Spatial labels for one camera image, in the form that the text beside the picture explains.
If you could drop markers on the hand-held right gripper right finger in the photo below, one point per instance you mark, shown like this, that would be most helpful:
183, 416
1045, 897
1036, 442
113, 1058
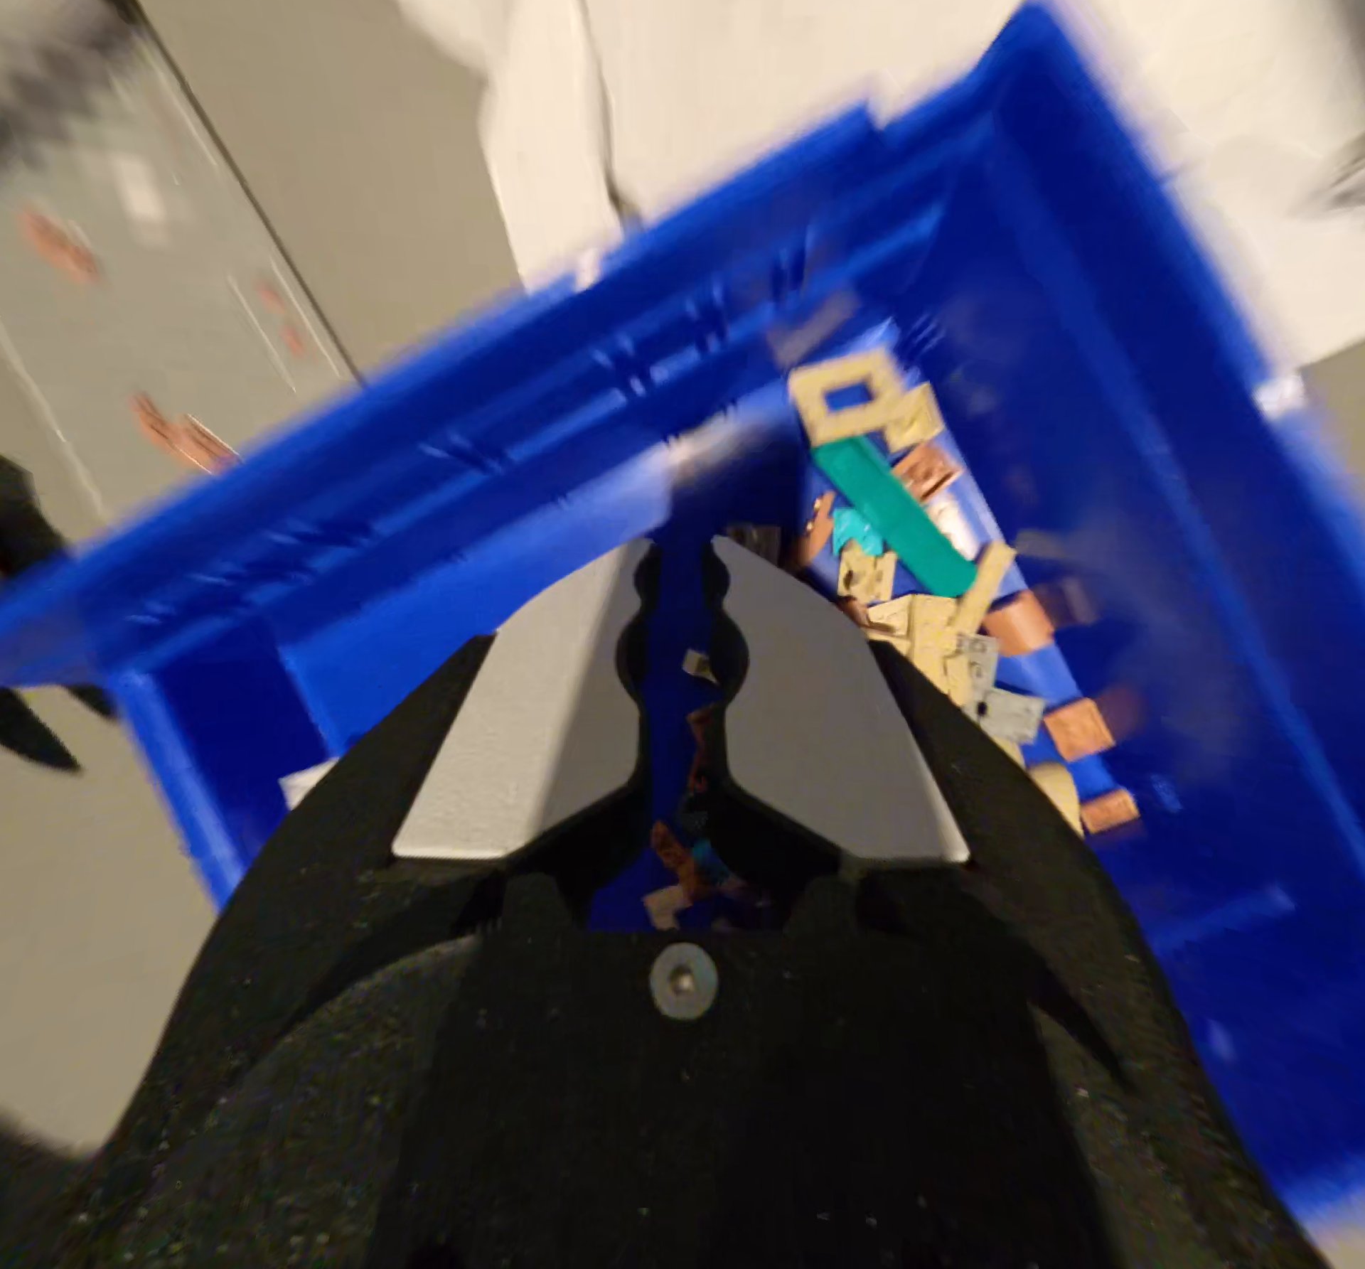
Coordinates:
842, 746

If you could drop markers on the long teal toy brick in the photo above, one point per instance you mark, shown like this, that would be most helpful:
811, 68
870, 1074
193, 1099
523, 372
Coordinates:
896, 518

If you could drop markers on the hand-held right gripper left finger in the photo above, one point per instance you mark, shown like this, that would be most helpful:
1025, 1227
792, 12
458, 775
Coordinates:
522, 746

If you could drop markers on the blue plastic bin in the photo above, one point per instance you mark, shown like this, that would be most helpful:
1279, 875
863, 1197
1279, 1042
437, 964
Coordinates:
480, 438

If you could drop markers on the grey instruction booklet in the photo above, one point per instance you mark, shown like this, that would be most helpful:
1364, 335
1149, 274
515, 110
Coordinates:
160, 277

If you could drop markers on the pile of toy bricks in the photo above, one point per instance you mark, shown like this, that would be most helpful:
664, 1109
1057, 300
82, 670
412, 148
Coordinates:
939, 629

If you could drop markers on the plain white paper bag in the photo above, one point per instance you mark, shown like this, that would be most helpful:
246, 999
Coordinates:
854, 33

